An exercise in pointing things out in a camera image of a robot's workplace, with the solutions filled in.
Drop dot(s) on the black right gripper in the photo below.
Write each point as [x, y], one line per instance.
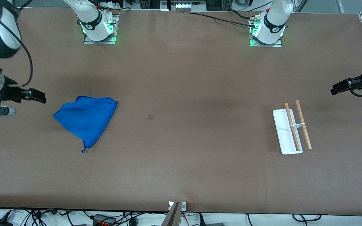
[12, 92]

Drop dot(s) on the white rack with wooden rods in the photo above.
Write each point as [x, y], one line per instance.
[286, 135]

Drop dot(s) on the blue microfibre towel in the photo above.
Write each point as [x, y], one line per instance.
[86, 119]

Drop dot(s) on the brown camera mount pole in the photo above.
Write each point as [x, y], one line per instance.
[172, 218]

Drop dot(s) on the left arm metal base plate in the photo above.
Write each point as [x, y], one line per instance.
[278, 44]

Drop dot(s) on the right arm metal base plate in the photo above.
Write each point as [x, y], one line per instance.
[115, 34]

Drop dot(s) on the black power adapter red buttons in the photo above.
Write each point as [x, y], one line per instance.
[104, 220]

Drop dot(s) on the small brown tape patch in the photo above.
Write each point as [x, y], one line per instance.
[150, 117]

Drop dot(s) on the small metal camera bracket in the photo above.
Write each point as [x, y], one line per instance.
[184, 206]

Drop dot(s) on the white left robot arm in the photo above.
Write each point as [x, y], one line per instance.
[273, 18]

